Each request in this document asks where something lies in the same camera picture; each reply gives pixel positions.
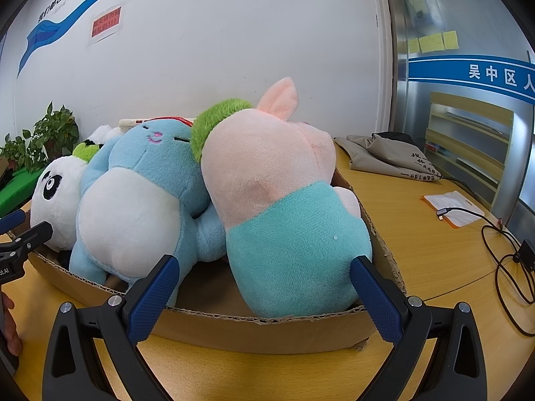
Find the large green potted plant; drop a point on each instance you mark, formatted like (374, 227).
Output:
(56, 131)

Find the green fuzzy plush piece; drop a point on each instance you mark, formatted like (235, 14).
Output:
(217, 119)

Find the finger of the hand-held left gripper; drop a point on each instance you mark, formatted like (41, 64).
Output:
(35, 236)
(13, 219)

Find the black power adapter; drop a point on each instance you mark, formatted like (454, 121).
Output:
(527, 254)

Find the yellow sticky note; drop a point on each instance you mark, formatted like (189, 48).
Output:
(430, 42)
(449, 39)
(413, 45)

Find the black white panda plush toy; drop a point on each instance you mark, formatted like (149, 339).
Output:
(56, 215)

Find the pink pig plush toy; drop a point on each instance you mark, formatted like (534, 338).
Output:
(267, 200)

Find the white plastic packet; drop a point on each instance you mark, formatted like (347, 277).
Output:
(455, 200)

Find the small white green plush toy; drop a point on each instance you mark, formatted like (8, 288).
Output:
(98, 138)

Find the blue white plush toy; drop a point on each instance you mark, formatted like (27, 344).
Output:
(138, 163)

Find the small green potted plant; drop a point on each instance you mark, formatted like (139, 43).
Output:
(16, 154)

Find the grey cloth bag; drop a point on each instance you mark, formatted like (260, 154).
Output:
(376, 154)

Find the metal door frame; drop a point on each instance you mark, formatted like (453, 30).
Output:
(395, 50)

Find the green mat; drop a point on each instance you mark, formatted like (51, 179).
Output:
(14, 192)

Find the cream flat object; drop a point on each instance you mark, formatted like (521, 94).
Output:
(130, 123)

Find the blue wall decal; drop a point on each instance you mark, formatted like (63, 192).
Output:
(41, 33)

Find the brown cardboard box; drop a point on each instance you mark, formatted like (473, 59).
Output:
(250, 334)

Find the red wall notice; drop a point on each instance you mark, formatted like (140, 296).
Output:
(106, 23)

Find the person's left hand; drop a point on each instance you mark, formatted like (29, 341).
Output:
(9, 326)

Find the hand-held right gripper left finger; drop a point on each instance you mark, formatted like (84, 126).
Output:
(154, 298)

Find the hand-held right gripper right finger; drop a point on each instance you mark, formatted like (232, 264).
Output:
(376, 300)

